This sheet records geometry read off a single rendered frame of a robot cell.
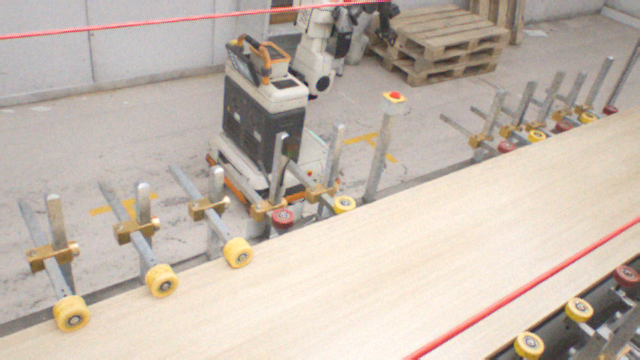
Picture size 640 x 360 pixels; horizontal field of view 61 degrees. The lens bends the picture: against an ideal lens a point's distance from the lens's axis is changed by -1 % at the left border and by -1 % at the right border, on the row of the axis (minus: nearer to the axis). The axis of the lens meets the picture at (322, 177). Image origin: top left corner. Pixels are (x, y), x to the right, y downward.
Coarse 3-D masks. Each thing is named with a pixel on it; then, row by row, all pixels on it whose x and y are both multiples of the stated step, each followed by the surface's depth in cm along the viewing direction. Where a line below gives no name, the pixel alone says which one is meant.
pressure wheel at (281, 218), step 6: (276, 210) 195; (282, 210) 195; (288, 210) 196; (276, 216) 192; (282, 216) 193; (288, 216) 193; (276, 222) 191; (282, 222) 190; (288, 222) 191; (282, 228) 192
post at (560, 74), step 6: (558, 72) 285; (564, 72) 284; (558, 78) 286; (552, 84) 289; (558, 84) 287; (552, 90) 290; (558, 90) 291; (546, 96) 294; (552, 96) 291; (546, 102) 295; (552, 102) 295; (546, 108) 296; (540, 114) 300; (546, 114) 298; (540, 120) 301
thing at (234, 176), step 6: (228, 168) 219; (228, 174) 218; (234, 174) 216; (234, 180) 215; (240, 180) 213; (240, 186) 212; (246, 186) 211; (246, 192) 209; (252, 192) 209; (252, 198) 206; (258, 198) 206; (270, 210) 201; (270, 216) 199; (270, 222) 199; (276, 228) 196; (282, 234) 196
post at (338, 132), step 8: (336, 128) 201; (344, 128) 202; (336, 136) 202; (336, 144) 204; (328, 152) 209; (336, 152) 207; (328, 160) 210; (336, 160) 210; (328, 168) 212; (336, 168) 212; (328, 176) 213; (328, 184) 215; (320, 208) 224
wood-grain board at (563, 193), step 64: (576, 128) 287; (448, 192) 221; (512, 192) 228; (576, 192) 236; (256, 256) 176; (320, 256) 180; (384, 256) 185; (448, 256) 189; (512, 256) 195; (128, 320) 148; (192, 320) 152; (256, 320) 155; (320, 320) 158; (384, 320) 162; (448, 320) 166; (512, 320) 170
